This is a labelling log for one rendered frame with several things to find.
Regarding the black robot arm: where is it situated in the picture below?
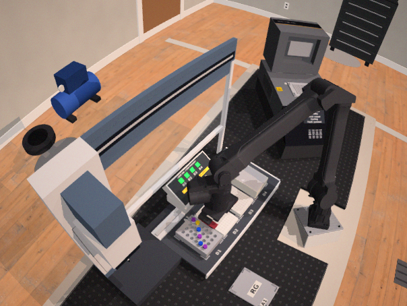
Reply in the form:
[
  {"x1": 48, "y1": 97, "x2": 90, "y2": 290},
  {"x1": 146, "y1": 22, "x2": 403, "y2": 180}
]
[{"x1": 187, "y1": 78, "x2": 356, "y2": 230}]

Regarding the cream well plate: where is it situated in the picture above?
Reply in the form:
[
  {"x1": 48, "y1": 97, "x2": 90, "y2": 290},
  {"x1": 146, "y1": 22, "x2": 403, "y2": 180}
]
[
  {"x1": 230, "y1": 186, "x2": 253, "y2": 217},
  {"x1": 194, "y1": 206, "x2": 238, "y2": 237}
]

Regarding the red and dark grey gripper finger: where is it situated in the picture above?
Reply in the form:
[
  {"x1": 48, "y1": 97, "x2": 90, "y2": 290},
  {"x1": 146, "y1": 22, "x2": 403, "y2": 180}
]
[{"x1": 208, "y1": 221, "x2": 218, "y2": 229}]

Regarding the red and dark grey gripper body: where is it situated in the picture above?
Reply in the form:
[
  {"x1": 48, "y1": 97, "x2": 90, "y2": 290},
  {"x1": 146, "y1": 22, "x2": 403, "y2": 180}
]
[{"x1": 198, "y1": 193, "x2": 238, "y2": 225}]

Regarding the black thermal cycler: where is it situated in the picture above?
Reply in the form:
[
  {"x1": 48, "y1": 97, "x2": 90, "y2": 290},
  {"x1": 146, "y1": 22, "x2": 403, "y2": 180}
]
[{"x1": 255, "y1": 17, "x2": 330, "y2": 159}]

